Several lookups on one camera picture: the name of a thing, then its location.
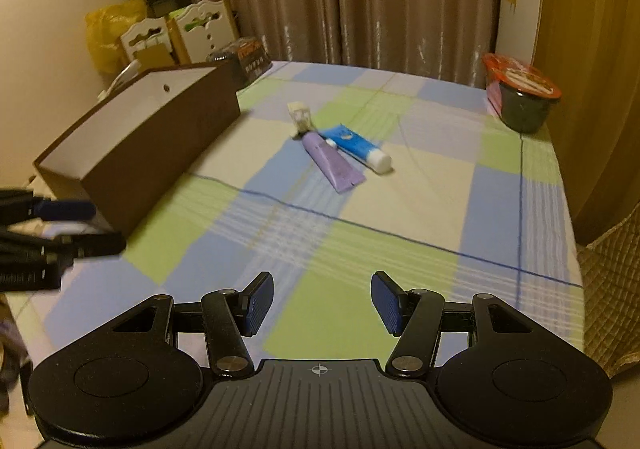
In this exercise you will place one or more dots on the blue white tube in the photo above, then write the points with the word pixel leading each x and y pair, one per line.
pixel 343 138

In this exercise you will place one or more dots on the yellow plastic bag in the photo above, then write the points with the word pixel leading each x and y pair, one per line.
pixel 104 27

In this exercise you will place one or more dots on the checkered pastel tablecloth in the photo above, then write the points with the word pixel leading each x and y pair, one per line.
pixel 468 207

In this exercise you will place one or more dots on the white carved chair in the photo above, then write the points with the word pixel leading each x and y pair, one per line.
pixel 149 41
pixel 200 29

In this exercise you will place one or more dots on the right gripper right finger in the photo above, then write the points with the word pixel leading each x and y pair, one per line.
pixel 413 317

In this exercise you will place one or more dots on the silver foil snack bag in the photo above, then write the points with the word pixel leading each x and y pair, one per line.
pixel 127 75

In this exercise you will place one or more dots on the purple cream tube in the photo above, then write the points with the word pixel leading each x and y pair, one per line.
pixel 341 174

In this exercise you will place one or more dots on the red instant noodle bowl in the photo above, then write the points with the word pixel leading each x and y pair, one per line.
pixel 520 94

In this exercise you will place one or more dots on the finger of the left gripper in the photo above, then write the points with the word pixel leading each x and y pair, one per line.
pixel 22 205
pixel 83 245

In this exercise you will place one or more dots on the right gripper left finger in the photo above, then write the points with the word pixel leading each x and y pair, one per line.
pixel 228 317

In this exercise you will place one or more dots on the brown quilted chair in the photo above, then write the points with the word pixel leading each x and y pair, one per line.
pixel 610 276

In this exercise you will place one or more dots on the brown cardboard box white inside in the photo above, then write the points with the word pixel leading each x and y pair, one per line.
pixel 126 152

